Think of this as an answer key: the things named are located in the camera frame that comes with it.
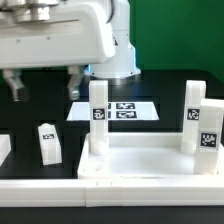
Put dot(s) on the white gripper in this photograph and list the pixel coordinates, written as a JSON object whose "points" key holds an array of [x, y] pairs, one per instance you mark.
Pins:
{"points": [[36, 35]]}

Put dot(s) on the white desk top tray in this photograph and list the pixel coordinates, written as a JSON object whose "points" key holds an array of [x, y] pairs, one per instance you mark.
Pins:
{"points": [[137, 155]]}

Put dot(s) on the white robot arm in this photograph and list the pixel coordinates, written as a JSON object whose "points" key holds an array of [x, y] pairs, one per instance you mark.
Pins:
{"points": [[123, 64]]}

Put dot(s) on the white marker plate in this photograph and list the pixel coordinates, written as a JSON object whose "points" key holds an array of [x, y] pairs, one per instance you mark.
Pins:
{"points": [[117, 111]]}

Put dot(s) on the white left rail block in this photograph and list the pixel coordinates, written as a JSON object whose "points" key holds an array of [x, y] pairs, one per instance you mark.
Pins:
{"points": [[5, 147]]}

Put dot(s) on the white front rail barrier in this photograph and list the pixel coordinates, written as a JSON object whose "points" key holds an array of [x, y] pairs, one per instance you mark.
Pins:
{"points": [[192, 191]]}

